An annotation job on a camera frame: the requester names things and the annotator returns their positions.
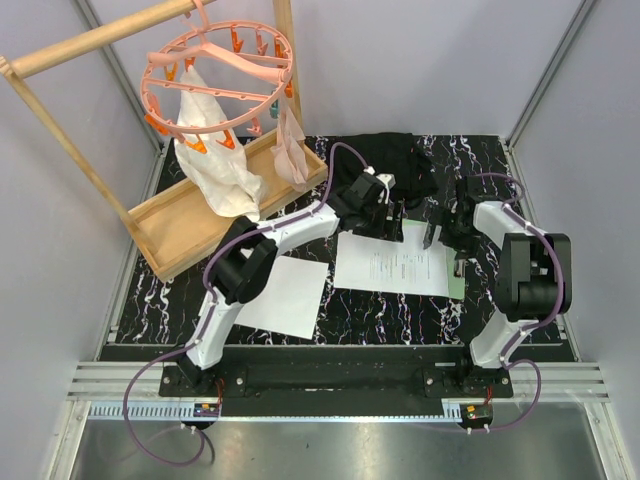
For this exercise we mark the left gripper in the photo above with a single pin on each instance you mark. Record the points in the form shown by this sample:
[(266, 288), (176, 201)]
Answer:
[(387, 230)]

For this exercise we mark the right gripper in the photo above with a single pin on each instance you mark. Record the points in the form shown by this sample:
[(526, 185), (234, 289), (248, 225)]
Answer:
[(464, 247)]

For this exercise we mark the green clipboard folder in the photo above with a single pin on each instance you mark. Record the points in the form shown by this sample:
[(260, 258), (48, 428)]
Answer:
[(457, 280)]

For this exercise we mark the printed paper sheet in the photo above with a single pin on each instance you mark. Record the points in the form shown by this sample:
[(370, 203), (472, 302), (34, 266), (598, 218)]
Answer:
[(367, 264)]

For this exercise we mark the white paper sheet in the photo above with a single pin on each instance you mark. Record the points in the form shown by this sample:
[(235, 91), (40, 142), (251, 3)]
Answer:
[(290, 302)]

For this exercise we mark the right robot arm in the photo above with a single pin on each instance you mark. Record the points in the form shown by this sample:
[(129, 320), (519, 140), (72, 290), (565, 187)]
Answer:
[(533, 281)]

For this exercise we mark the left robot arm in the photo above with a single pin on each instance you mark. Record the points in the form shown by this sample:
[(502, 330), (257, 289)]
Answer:
[(241, 265)]

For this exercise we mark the metal clipboard clip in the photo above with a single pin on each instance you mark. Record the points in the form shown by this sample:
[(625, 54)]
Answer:
[(459, 266)]

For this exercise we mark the black folded cloth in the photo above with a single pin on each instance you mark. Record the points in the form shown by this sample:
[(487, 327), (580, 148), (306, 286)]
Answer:
[(400, 155)]

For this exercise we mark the pink hanging cloth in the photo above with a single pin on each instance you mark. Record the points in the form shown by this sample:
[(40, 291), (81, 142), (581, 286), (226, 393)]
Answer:
[(289, 156)]

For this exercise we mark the white hanging cloth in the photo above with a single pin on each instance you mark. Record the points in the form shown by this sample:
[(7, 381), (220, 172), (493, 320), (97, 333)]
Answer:
[(216, 162)]

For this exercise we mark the pink round clip hanger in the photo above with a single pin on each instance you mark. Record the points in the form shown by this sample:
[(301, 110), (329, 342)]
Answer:
[(254, 49)]

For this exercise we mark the black marble mat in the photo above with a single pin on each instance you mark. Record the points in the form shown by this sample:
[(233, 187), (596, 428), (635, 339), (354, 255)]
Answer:
[(159, 312)]

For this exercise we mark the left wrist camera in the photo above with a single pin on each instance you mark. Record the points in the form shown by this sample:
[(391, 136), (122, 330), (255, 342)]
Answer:
[(383, 184)]

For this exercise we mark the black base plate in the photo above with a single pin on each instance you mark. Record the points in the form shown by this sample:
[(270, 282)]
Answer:
[(336, 381)]

